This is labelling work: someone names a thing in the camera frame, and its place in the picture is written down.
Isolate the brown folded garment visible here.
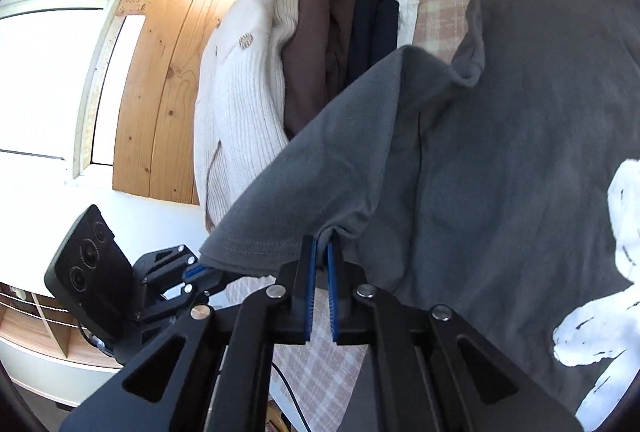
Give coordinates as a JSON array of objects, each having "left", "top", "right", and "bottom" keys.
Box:
[{"left": 282, "top": 0, "right": 356, "bottom": 138}]

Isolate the navy folded garment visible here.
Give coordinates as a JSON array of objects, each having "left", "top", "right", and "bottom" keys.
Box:
[{"left": 347, "top": 0, "right": 399, "bottom": 84}]

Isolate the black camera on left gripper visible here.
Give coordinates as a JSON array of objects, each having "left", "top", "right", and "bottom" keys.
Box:
[{"left": 44, "top": 204, "right": 134, "bottom": 343}]

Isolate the pine plank panel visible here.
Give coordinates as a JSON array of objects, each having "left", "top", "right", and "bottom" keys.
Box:
[{"left": 113, "top": 0, "right": 235, "bottom": 204}]

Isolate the grey t-shirt white print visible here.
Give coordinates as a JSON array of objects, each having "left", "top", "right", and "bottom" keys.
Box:
[{"left": 201, "top": 0, "right": 639, "bottom": 410}]

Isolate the black cable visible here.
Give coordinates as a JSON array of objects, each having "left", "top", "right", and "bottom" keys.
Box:
[{"left": 270, "top": 360, "right": 314, "bottom": 432}]

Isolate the wooden shelf unit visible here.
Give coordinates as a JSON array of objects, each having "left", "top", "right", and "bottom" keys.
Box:
[{"left": 1, "top": 283, "right": 119, "bottom": 369}]

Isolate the cream knitted sweater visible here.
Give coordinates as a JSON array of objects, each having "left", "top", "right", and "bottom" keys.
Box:
[{"left": 193, "top": 0, "right": 299, "bottom": 230}]

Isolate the white folded garment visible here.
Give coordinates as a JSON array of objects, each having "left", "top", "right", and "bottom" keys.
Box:
[{"left": 396, "top": 0, "right": 420, "bottom": 47}]

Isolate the pink plaid table cloth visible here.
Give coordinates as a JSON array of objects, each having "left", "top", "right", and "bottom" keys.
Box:
[{"left": 269, "top": 0, "right": 469, "bottom": 431}]

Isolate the white window frame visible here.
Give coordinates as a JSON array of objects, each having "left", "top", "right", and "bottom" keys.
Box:
[{"left": 1, "top": 0, "right": 150, "bottom": 184}]

